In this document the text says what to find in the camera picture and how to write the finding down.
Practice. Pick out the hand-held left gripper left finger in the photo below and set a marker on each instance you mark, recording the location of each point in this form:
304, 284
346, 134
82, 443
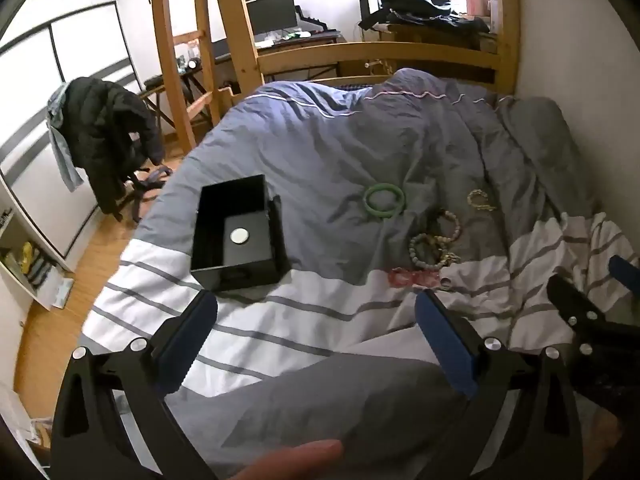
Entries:
187, 340

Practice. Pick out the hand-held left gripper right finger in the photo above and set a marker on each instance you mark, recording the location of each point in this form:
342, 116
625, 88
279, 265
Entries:
445, 345

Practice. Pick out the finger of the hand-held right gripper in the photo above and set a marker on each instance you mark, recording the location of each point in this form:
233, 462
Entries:
567, 300
626, 269

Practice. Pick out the black box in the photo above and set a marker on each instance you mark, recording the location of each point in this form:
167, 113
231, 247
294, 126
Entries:
235, 265

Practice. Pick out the person's left hand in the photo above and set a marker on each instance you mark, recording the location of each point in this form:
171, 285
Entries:
290, 460

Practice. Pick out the round silver disc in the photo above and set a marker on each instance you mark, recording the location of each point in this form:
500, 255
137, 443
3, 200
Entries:
239, 235

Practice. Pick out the grey pillow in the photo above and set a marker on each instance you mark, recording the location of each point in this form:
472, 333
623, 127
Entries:
545, 150

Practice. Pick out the green jade bangle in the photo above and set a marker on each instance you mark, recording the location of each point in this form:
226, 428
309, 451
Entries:
382, 213

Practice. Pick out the black office chair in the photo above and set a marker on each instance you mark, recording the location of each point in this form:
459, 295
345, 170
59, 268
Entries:
142, 185

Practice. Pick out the white open shelf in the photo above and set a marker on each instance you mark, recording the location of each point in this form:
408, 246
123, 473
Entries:
25, 255

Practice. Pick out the black padded jacket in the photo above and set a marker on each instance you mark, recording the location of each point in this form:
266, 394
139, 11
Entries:
107, 130

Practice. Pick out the grey and white striped blanket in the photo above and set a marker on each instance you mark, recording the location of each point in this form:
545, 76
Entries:
325, 150

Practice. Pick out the light blue garment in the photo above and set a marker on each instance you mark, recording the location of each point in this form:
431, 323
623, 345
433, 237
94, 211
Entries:
59, 135

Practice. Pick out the wooden ladder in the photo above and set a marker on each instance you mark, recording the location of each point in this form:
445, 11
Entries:
175, 60

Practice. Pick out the wooden table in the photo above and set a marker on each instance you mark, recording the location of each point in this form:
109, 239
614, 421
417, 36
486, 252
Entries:
430, 37

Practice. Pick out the white sliding door wardrobe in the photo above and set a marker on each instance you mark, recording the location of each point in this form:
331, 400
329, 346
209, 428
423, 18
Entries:
60, 70

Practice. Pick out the pink box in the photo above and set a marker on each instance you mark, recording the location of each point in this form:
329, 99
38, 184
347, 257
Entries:
477, 0

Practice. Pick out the dark computer desk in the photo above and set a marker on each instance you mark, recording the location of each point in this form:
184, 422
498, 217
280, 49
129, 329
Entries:
280, 45

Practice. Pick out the pile of black clothes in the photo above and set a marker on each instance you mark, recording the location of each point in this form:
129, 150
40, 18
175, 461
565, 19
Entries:
425, 7

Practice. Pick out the black computer monitor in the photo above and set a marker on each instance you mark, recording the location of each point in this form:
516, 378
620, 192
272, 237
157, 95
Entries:
271, 12

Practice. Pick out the wooden bed frame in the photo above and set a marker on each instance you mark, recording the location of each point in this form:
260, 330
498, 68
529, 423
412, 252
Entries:
380, 52

